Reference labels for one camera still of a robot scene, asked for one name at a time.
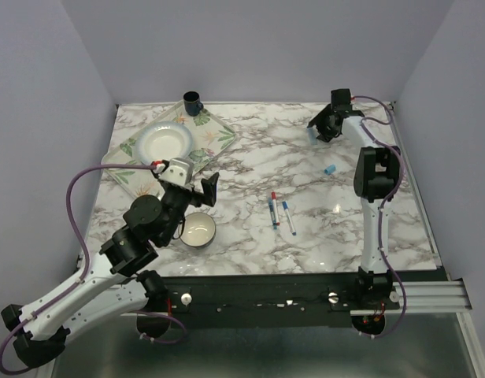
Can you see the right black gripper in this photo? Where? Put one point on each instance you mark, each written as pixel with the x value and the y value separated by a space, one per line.
pixel 323 135

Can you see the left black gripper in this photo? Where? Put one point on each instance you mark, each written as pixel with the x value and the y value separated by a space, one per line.
pixel 209 190

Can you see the light blue marker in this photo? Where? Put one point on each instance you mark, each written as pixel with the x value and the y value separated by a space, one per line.
pixel 312 134

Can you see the light blue marker cap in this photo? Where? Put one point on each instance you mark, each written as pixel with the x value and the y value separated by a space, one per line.
pixel 330 169

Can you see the blue gel pen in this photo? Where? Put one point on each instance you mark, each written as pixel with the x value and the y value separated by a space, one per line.
pixel 272 214

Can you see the white marker red tip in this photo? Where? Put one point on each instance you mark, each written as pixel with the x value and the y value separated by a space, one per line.
pixel 274 209

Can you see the white marker blue tip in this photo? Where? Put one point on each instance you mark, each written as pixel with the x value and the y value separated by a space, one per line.
pixel 289 218

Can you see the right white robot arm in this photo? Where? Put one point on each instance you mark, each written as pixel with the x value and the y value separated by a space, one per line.
pixel 378 176

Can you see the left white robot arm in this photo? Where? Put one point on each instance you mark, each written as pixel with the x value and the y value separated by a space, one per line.
pixel 113 281

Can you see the white dark-rimmed bowl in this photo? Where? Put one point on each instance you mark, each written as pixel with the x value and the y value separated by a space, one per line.
pixel 199 230

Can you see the floral serving tray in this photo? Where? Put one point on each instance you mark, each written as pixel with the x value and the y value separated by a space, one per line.
pixel 210 134

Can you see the white blue-rimmed plate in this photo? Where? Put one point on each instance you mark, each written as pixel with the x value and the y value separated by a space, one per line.
pixel 163 141

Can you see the dark blue mug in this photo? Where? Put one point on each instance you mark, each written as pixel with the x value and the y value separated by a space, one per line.
pixel 192 103

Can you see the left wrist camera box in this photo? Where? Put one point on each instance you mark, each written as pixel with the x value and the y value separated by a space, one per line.
pixel 179 172

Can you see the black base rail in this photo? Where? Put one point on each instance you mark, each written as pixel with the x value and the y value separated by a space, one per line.
pixel 271 301

